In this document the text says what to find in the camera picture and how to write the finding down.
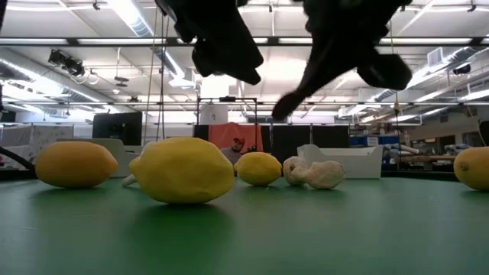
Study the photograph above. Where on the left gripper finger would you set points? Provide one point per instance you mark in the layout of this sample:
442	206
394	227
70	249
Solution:
229	61

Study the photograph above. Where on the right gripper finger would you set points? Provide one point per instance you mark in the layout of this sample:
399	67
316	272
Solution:
324	72
386	72

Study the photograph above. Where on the orange fruit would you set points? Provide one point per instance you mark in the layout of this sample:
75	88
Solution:
76	164
473	168

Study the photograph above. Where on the orange-red panel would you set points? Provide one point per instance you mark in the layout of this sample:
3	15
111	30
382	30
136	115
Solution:
225	133

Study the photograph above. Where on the blue storage bin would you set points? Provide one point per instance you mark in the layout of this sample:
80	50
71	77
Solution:
359	141

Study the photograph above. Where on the black partition panel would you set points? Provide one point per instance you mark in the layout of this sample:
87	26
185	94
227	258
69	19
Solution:
290	141

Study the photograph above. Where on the person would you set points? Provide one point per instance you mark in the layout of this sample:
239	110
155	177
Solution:
234	153

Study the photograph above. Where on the white square plastic basket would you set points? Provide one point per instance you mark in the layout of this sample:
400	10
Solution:
355	164

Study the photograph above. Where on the yellow lemon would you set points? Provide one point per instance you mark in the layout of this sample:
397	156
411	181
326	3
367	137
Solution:
181	170
258	169

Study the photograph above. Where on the black monitor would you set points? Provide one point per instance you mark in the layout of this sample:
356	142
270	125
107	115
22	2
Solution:
116	128

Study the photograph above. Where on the black ceiling-mounted device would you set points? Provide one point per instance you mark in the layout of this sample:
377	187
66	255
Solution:
65	61

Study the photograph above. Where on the green table mat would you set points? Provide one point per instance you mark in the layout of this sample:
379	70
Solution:
305	237

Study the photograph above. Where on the black ceiling rail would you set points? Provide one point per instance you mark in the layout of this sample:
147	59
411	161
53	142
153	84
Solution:
273	41

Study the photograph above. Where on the white partition wall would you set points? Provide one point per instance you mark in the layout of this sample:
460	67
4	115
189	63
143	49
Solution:
38	141

